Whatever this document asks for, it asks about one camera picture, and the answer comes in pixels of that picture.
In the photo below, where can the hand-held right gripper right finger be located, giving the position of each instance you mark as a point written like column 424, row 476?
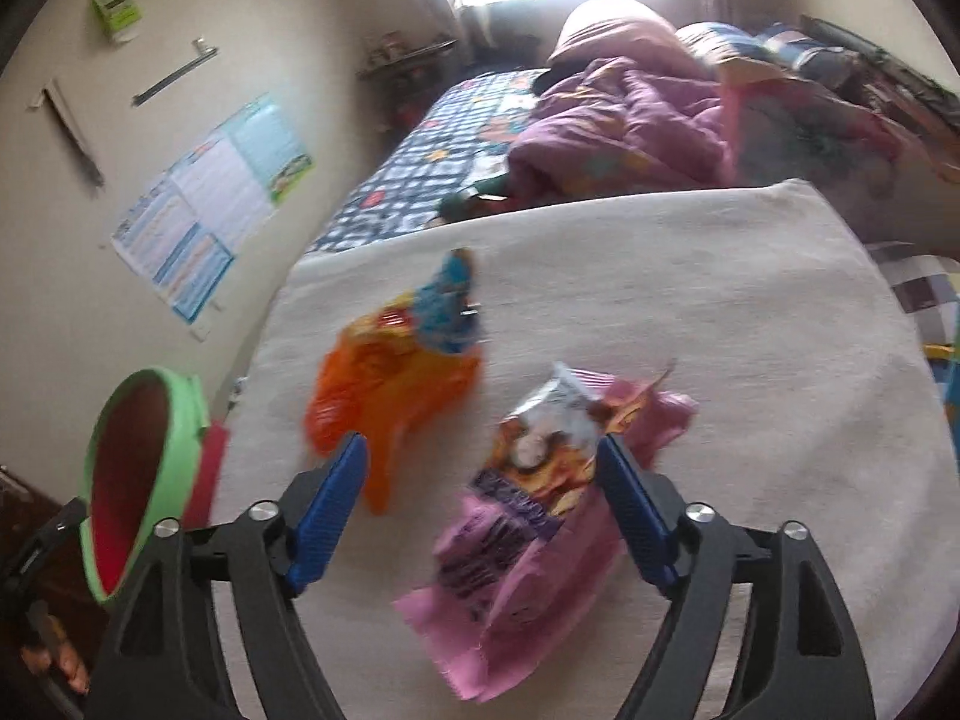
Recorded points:
column 634, row 510

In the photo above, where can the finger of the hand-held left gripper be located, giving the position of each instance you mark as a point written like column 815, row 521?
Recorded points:
column 52, row 536

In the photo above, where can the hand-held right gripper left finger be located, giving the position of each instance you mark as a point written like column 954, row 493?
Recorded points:
column 330, row 510

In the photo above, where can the red bucket with green rim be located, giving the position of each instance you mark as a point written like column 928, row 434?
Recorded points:
column 124, row 480

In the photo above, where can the brown silver snack wrapper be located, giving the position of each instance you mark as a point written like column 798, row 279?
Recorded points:
column 547, row 435

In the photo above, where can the large pink wrapper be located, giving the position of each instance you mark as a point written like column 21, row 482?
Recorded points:
column 525, row 607

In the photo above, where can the person's left hand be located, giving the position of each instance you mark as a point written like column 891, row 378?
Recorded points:
column 64, row 660

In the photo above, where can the orange snack bag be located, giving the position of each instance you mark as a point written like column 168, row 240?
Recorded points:
column 375, row 382

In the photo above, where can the white table mat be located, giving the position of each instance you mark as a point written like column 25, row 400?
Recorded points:
column 712, row 300

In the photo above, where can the blue yellow chart poster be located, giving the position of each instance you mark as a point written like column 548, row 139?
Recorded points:
column 172, row 255

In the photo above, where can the blue board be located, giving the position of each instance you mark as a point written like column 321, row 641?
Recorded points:
column 952, row 416

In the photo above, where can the white chart poster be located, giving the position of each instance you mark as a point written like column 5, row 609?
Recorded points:
column 221, row 184

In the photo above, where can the green red toy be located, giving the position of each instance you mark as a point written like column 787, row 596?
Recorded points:
column 476, row 199

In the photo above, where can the checked cloth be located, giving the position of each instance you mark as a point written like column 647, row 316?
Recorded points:
column 922, row 289

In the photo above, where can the blue plaid bed sheet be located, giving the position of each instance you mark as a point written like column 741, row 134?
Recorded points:
column 427, row 157

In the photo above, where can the blue green cartoon poster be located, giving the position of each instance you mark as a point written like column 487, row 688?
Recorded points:
column 274, row 146

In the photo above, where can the purple quilt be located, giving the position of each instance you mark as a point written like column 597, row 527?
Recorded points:
column 622, row 127

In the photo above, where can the pink floral blanket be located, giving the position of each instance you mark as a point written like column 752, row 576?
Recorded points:
column 825, row 150

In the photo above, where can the dark side table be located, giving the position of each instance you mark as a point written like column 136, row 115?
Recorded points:
column 409, row 64

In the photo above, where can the cluster of small bottles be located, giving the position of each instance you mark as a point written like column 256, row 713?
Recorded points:
column 386, row 46

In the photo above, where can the blue plaid pillow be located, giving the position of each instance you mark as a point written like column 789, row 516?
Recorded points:
column 716, row 41
column 802, row 52

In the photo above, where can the pink pillow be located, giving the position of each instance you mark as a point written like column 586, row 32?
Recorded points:
column 611, row 30

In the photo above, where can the dark bed headboard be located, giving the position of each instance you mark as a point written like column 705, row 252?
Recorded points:
column 892, row 67

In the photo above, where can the hanging metal bracket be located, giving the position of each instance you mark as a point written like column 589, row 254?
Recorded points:
column 71, row 131

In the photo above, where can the metal wall rail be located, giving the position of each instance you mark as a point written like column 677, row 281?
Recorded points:
column 176, row 75

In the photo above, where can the green wall box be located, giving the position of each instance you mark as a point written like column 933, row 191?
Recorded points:
column 116, row 11

